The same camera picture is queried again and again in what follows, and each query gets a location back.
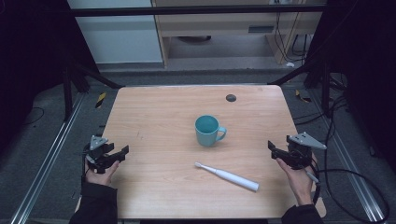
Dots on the black curtain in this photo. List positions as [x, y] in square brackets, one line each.
[364, 62]
[31, 46]

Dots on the small white floor object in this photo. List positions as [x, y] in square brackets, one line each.
[290, 64]

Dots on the aluminium floor rail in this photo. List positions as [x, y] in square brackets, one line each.
[351, 158]
[49, 155]

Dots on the person's right hand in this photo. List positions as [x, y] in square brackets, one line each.
[298, 183]

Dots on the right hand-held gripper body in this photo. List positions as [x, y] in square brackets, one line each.
[301, 150]

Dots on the person's left hand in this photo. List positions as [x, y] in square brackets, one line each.
[101, 176]

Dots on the black metal stand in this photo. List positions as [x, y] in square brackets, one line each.
[314, 74]
[77, 77]

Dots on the black horizontal frame bar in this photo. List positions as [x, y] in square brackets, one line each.
[186, 11]

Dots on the teal mug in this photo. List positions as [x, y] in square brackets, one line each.
[208, 130]

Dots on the grey table grommet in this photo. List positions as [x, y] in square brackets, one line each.
[231, 98]

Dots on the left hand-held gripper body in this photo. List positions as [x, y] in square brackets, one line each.
[99, 151]

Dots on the white cabinet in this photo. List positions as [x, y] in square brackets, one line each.
[118, 40]

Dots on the white electric toothbrush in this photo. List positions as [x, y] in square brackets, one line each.
[232, 177]

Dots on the yellow black floor tape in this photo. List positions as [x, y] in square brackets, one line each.
[302, 96]
[100, 100]

